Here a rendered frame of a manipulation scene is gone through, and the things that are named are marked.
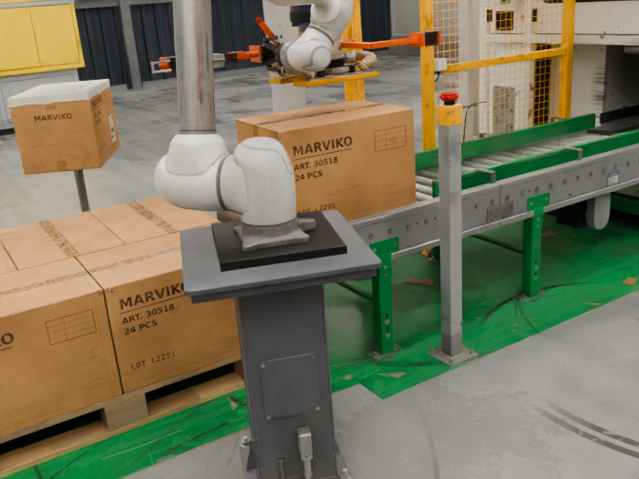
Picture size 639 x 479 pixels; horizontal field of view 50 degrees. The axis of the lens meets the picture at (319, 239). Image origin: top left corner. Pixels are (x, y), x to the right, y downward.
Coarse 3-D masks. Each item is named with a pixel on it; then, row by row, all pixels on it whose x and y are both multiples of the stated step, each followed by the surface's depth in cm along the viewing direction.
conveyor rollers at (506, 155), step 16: (528, 144) 382; (544, 144) 374; (560, 144) 375; (464, 160) 363; (480, 160) 354; (496, 160) 356; (512, 160) 348; (416, 176) 331; (432, 176) 333; (416, 192) 305; (432, 192) 307
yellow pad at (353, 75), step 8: (320, 72) 259; (344, 72) 268; (352, 72) 266; (360, 72) 266; (368, 72) 267; (376, 72) 268; (304, 80) 257; (312, 80) 255; (320, 80) 256; (328, 80) 257; (336, 80) 259; (344, 80) 261; (352, 80) 263
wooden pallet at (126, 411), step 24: (240, 360) 265; (168, 384) 248; (216, 384) 266; (240, 384) 265; (96, 408) 236; (120, 408) 241; (144, 408) 246; (168, 408) 252; (24, 432) 225; (72, 432) 242; (96, 432) 241; (120, 432) 243; (0, 456) 232; (24, 456) 231; (48, 456) 231
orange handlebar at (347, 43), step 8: (344, 40) 271; (352, 40) 272; (392, 40) 253; (400, 40) 255; (408, 40) 257; (416, 40) 259; (368, 48) 250; (240, 56) 248; (248, 56) 250; (256, 56) 252; (160, 64) 236
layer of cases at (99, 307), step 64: (0, 256) 266; (64, 256) 261; (128, 256) 255; (0, 320) 212; (64, 320) 223; (128, 320) 234; (192, 320) 247; (0, 384) 217; (64, 384) 228; (128, 384) 240
